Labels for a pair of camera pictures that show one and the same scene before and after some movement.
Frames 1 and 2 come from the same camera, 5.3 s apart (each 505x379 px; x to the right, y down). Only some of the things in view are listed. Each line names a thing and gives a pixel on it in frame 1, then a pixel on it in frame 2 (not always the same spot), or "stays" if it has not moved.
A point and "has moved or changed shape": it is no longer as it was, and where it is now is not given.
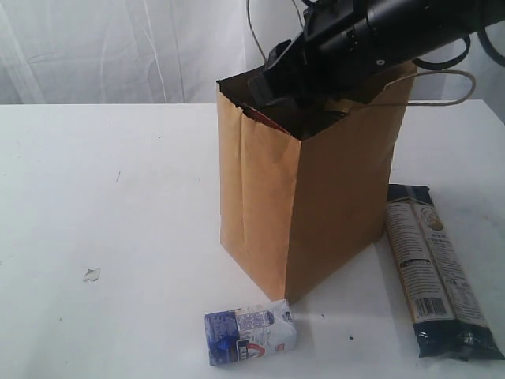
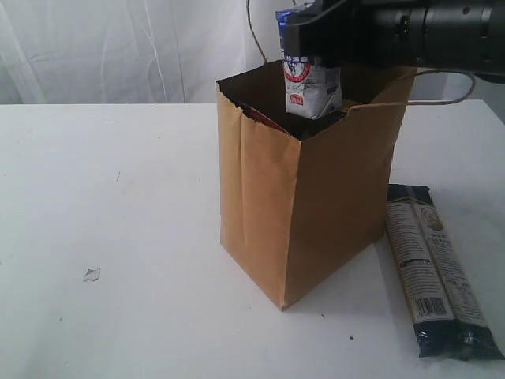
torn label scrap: x=92 y=275 stays
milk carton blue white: x=250 y=332 has moved or changed shape
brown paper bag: x=294 y=211 stays
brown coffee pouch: x=265 y=118 stays
